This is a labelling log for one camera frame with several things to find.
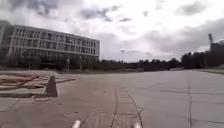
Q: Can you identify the row of dark trees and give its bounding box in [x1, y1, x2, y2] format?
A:
[0, 49, 224, 72]

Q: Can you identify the grey paved plaza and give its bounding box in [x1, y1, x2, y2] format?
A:
[0, 68, 224, 128]

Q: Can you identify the dark stone block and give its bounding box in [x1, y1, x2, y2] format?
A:
[44, 75, 59, 98]

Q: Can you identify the large white multi-storey building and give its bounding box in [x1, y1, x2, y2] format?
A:
[0, 19, 101, 69]

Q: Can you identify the robot's own part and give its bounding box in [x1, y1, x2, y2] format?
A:
[132, 122, 142, 128]
[71, 119, 82, 128]

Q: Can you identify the brown patterned ground bed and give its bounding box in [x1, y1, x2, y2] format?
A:
[0, 72, 77, 99]

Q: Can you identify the construction crane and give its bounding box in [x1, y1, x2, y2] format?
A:
[207, 32, 215, 52]

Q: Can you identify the dark building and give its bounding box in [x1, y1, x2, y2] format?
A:
[209, 39, 224, 67]

